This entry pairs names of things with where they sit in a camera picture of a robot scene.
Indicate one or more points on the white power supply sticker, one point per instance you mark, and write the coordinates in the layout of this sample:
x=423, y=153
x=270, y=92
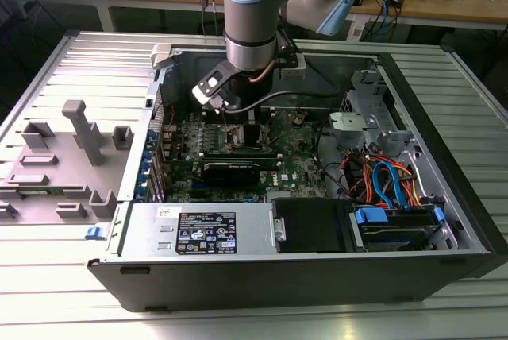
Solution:
x=167, y=211

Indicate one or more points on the silver power supply unit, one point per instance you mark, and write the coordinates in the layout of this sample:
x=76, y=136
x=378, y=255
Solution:
x=139, y=236

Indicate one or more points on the grey case latch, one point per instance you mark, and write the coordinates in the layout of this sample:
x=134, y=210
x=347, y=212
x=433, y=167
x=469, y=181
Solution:
x=160, y=56

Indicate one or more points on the CPU socket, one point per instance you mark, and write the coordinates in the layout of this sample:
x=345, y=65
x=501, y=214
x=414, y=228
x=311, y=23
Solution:
x=236, y=139

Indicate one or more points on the black power supply label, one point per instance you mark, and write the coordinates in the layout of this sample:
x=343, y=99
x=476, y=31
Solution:
x=206, y=232

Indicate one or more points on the black graphics card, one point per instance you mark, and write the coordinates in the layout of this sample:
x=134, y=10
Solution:
x=230, y=175

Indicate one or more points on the blue card retainer clips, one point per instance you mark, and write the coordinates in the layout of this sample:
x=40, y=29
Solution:
x=143, y=169

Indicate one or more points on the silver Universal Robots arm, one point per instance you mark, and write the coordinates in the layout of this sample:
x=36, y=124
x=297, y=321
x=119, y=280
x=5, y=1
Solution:
x=250, y=18

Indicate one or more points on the round coin battery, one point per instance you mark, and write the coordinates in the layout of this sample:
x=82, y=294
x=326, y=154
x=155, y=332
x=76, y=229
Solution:
x=298, y=119

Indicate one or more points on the silver bay latch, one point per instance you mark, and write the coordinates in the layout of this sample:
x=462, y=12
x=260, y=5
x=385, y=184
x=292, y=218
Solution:
x=278, y=229

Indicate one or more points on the black and silver PC case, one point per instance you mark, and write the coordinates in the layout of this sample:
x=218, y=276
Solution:
x=278, y=284

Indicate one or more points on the small black box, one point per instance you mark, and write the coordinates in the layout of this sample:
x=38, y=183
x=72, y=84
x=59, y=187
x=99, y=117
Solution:
x=395, y=1

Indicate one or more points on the blue case clip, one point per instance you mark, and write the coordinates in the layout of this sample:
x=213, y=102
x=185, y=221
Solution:
x=95, y=233

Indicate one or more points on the black drive bay cover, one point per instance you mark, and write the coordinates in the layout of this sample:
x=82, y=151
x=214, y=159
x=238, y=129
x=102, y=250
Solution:
x=313, y=225

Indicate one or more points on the green motherboard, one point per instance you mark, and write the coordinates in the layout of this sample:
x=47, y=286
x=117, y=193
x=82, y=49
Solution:
x=301, y=165

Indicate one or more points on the grey parts rack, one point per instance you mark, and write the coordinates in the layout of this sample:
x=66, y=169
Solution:
x=71, y=173

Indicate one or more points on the silver drive cage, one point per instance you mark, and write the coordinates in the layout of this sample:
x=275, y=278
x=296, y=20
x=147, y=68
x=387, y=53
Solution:
x=369, y=82

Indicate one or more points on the white motherboard label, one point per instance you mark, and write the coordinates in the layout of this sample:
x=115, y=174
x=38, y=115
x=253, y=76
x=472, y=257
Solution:
x=285, y=178

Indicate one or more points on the hard disk in blue carrier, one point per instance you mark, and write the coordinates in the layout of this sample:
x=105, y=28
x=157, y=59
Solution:
x=371, y=215

